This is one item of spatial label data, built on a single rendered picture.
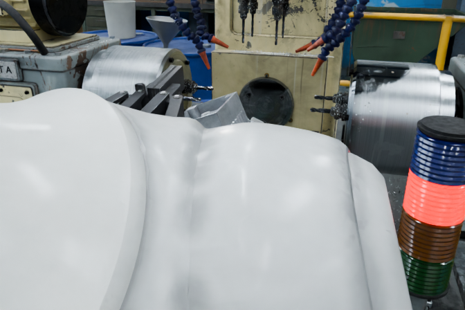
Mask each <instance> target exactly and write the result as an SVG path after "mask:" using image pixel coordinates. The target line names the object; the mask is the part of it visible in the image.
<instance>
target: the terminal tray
mask: <svg viewBox="0 0 465 310"><path fill-rule="evenodd" d="M230 94H231V95H230ZM230 94H228V95H229V96H227V95H224V96H222V97H220V98H216V99H214V100H210V101H207V102H204V103H201V104H198V105H195V106H193V108H191V107H189V108H188V109H186V110H185V111H184V114H185V118H192V119H195V120H197V121H198V122H200V123H201V124H202V125H203V126H204V127H205V128H207V129H210V128H215V127H222V126H226V125H233V124H238V123H242V122H249V121H248V118H247V116H246V113H245V111H244V108H243V106H242V104H241V100H240V99H239V96H238V93H237V92H234V93H230ZM211 111H214V112H212V113H210V112H211Z"/></svg>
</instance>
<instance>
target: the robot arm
mask: <svg viewBox="0 0 465 310"><path fill-rule="evenodd" d="M184 88H185V83H184V76H183V66H175V65H171V66H169V67H168V68H167V69H166V70H165V71H164V72H163V73H162V74H161V75H160V76H159V77H158V78H156V79H155V80H154V81H153V82H151V83H149V84H148V85H147V86H145V84H144V83H137V84H135V90H136V91H135V92H134V93H133V94H129V93H128V91H119V92H117V93H115V94H113V95H112V96H110V97H108V98H106V99H105V100H104V99H103V98H101V97H100V96H98V95H96V94H94V93H92V92H90V91H87V90H84V89H76V88H63V89H55V90H51V91H47V92H44V93H40V94H39V95H36V96H33V97H31V98H29V99H26V100H21V101H17V102H11V103H0V310H412V304H411V300H410V295H409V290H408V284H407V281H406V277H405V271H404V267H403V262H402V258H401V251H400V248H399V242H398V239H397V235H396V229H395V225H394V220H393V216H392V210H391V207H390V201H389V198H388V191H387V188H386V184H385V179H384V177H383V175H382V174H381V173H380V172H379V171H378V170H377V169H376V168H375V167H374V166H373V164H371V163H369V162H367V161H366V160H364V159H362V158H360V157H358V156H357V155H354V154H352V153H351V152H350V150H349V149H348V147H347V146H346V145H345V144H344V143H342V142H341V141H340V140H338V139H335V138H332V137H330V136H326V135H323V134H319V133H316V132H313V131H309V130H305V129H298V128H294V127H287V126H281V125H273V124H267V123H260V122H242V123H238V124H233V125H226V126H222V127H215V128H210V129H207V128H205V127H204V126H203V125H202V124H201V123H200V122H198V121H197V120H195V119H192V118H185V114H184V106H183V96H182V95H181V92H182V91H183V90H184ZM117 103H118V104H117Z"/></svg>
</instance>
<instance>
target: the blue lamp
mask: <svg viewBox="0 0 465 310"><path fill-rule="evenodd" d="M416 130H417V132H416V134H415V138H414V140H415V141H414V147H413V151H412V157H411V159H412V160H411V161H410V170H411V172H412V173H413V174H415V175H416V176H418V177H419V178H420V179H423V180H425V181H428V182H431V183H434V184H437V185H445V186H461V185H465V143H454V142H448V141H444V140H439V139H436V138H432V137H430V136H427V135H425V134H424V133H422V132H421V130H420V129H419V128H418V127H417V128H416Z"/></svg>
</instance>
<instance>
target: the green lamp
mask: <svg viewBox="0 0 465 310"><path fill-rule="evenodd" d="M399 248H400V247H399ZM400 251H401V258H402V262H403V267H404V271H405V277H406V281H407V284H408V290H409V291H411V292H413V293H417V294H420V295H439V294H441V293H443V292H444V291H445V290H446V289H447V287H448V283H449V280H450V274H451V271H452V268H453V262H454V260H455V257H454V258H453V259H452V260H451V261H448V262H443V263H432V262H425V261H422V260H420V259H416V258H414V257H412V256H410V255H409V254H407V253H405V252H404V251H403V250H402V249H401V248H400Z"/></svg>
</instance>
